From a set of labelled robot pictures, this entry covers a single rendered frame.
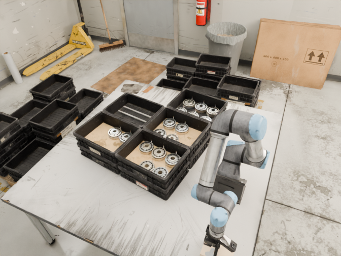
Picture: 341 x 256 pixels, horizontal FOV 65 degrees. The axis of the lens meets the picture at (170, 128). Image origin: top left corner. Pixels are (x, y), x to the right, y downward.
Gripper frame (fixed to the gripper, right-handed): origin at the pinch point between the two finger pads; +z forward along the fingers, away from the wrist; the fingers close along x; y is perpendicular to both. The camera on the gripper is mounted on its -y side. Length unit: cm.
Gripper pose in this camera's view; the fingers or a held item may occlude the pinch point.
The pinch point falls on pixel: (217, 251)
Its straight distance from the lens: 157.3
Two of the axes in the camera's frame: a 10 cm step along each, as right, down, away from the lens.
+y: -9.1, -2.4, 3.3
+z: 0.4, 7.5, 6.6
